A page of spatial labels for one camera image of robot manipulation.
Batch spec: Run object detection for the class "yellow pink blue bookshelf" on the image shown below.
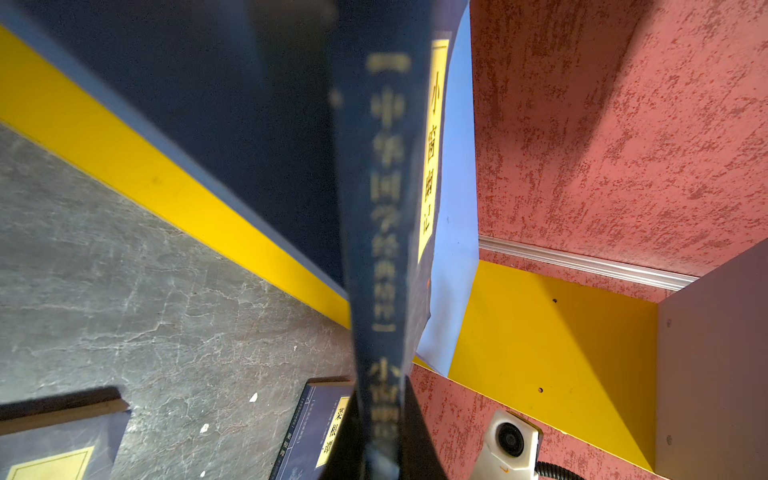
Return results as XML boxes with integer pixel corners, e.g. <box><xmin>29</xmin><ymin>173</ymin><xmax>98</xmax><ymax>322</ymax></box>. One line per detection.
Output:
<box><xmin>0</xmin><ymin>0</ymin><xmax>768</xmax><ymax>480</ymax></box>

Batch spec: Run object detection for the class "right aluminium corner post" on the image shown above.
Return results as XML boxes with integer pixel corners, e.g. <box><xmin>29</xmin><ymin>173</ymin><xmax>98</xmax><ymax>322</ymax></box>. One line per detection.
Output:
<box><xmin>478</xmin><ymin>235</ymin><xmax>698</xmax><ymax>292</ymax></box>

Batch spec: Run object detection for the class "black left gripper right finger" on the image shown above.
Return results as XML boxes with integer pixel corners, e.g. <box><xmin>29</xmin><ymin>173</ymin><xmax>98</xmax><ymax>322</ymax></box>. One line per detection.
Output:
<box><xmin>400</xmin><ymin>377</ymin><xmax>448</xmax><ymax>480</ymax></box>

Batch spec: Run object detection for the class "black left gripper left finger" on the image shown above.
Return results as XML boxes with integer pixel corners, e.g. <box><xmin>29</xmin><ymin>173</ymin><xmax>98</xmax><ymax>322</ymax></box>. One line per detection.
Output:
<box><xmin>319</xmin><ymin>391</ymin><xmax>363</xmax><ymax>480</ymax></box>

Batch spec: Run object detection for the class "blue chinese book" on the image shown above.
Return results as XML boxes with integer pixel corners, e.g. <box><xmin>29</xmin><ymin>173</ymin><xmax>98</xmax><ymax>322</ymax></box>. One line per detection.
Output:
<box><xmin>1</xmin><ymin>399</ymin><xmax>131</xmax><ymax>479</ymax></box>
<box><xmin>329</xmin><ymin>1</ymin><xmax>467</xmax><ymax>479</ymax></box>
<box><xmin>268</xmin><ymin>377</ymin><xmax>354</xmax><ymax>480</ymax></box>

